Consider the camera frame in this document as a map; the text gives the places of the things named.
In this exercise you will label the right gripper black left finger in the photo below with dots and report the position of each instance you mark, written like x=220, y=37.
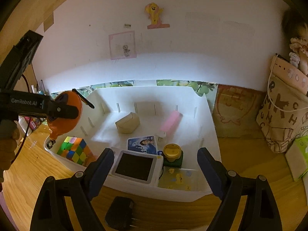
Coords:
x=97, y=172

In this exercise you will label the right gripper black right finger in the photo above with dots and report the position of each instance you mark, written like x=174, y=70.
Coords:
x=214, y=172

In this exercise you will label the multicolour rubiks cube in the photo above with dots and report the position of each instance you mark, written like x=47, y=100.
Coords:
x=76, y=150

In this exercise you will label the clear plastic box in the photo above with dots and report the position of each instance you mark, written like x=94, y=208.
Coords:
x=181, y=179

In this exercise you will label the green bottle gold cap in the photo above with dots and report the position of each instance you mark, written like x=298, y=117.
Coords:
x=172, y=155

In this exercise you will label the white handheld game console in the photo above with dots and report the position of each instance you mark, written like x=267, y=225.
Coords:
x=138, y=167

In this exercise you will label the blue white card box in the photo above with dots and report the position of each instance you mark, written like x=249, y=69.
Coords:
x=145, y=144

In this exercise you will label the small cream cardboard box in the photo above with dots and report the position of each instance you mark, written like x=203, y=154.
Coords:
x=128, y=124

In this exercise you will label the pink ribbed tube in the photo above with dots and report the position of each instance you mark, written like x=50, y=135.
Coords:
x=169, y=125

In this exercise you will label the person left hand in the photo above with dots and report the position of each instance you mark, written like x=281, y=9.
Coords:
x=8, y=147

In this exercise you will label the red tube pack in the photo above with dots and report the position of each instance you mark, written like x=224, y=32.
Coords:
x=33, y=121

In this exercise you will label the brown cartoon cardboard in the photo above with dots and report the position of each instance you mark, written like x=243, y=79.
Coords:
x=235, y=112

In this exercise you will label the white plastic storage bin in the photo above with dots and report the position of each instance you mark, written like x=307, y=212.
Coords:
x=153, y=105

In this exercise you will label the green tissue pack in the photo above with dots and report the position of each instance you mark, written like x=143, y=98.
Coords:
x=296, y=158

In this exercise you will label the patterned canvas bag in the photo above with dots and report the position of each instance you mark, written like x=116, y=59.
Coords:
x=283, y=115

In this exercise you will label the rag doll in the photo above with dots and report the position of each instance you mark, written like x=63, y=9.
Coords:
x=295, y=29

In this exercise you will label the pink framed wall sticker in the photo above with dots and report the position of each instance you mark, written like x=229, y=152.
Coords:
x=122, y=45

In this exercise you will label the yellow pony wall sticker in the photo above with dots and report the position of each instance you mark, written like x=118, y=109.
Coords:
x=154, y=12

